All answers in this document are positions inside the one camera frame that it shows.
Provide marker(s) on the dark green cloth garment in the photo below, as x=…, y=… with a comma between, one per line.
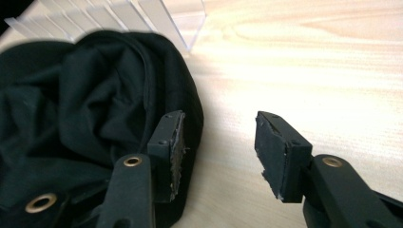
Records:
x=85, y=120

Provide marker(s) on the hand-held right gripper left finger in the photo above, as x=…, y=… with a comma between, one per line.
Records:
x=164, y=148

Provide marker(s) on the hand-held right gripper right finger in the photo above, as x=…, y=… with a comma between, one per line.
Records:
x=285, y=158

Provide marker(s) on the clear acrylic slotted rack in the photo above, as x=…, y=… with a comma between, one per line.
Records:
x=120, y=17

